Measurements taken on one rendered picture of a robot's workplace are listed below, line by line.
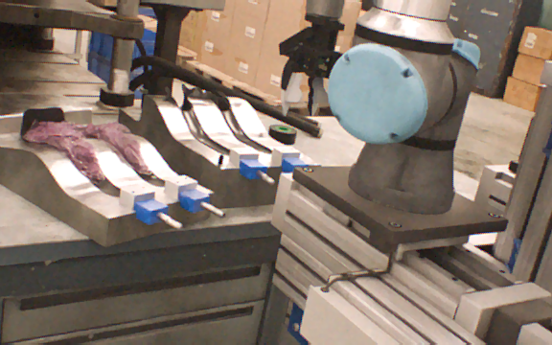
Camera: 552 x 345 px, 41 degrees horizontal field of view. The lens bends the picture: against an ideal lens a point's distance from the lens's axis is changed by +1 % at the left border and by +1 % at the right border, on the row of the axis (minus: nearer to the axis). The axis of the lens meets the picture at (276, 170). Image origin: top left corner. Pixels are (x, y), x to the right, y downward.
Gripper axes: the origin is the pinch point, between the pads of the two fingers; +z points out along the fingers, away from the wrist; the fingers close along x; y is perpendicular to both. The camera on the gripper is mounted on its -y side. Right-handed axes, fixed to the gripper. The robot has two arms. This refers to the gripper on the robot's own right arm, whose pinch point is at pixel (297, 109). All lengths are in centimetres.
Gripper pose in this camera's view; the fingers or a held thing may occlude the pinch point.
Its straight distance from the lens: 154.3
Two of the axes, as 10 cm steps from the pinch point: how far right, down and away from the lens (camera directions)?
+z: -1.9, 9.3, 3.1
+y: 5.6, 3.6, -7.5
